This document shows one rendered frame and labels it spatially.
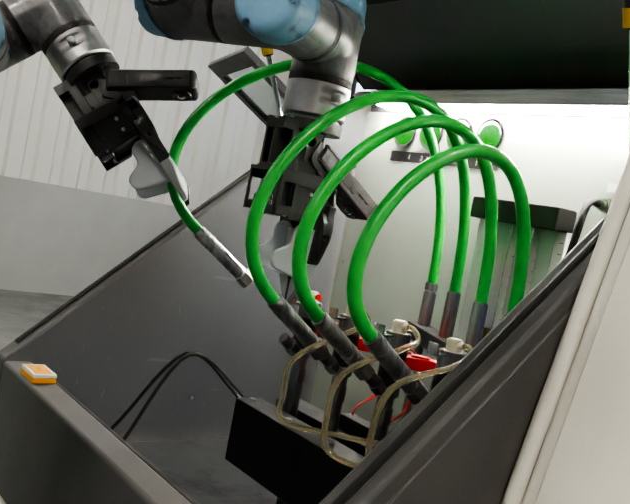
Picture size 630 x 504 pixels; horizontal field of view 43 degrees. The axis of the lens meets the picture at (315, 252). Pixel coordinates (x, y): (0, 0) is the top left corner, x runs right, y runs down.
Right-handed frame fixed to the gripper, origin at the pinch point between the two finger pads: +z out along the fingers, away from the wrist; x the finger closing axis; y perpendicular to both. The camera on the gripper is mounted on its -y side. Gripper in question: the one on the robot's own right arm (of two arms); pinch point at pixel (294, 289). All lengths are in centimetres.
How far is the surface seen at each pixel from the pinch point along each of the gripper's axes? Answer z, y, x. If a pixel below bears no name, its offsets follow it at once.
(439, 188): -16.1, -20.8, -0.2
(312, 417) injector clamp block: 14.9, -4.3, 2.9
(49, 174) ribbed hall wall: 4, -181, -646
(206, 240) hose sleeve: -3.5, 6.6, -11.4
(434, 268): -5.3, -22.3, 0.5
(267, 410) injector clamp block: 14.9, 0.7, 0.4
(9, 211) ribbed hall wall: 42, -152, -645
